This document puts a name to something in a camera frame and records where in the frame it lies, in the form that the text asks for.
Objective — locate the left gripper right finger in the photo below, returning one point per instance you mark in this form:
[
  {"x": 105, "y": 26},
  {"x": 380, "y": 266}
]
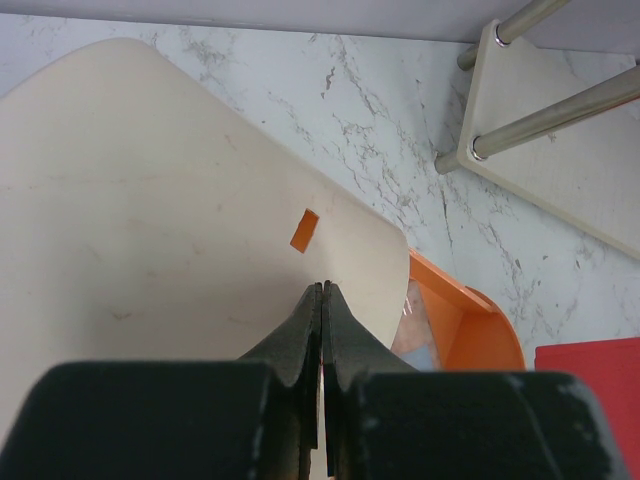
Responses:
[{"x": 387, "y": 420}]

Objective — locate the cream drawer organizer shell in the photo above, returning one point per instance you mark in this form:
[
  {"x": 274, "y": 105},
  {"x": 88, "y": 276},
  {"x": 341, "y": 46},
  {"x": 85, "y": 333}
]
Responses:
[{"x": 143, "y": 218}]

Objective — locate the red notebook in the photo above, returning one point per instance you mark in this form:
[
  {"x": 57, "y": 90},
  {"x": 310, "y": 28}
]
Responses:
[{"x": 604, "y": 362}]

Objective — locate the clear frosted bottle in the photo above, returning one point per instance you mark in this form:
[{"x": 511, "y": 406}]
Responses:
[{"x": 414, "y": 341}]

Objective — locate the cream two-tier shelf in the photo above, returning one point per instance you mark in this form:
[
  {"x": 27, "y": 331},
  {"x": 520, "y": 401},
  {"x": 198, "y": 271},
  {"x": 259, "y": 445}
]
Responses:
[{"x": 533, "y": 128}]

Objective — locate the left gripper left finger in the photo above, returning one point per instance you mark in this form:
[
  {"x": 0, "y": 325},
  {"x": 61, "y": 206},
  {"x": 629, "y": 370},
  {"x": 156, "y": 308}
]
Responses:
[{"x": 250, "y": 418}]

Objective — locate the orange top drawer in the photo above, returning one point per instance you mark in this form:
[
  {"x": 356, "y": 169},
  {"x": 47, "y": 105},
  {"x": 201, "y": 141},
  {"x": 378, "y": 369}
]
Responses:
[{"x": 466, "y": 330}]

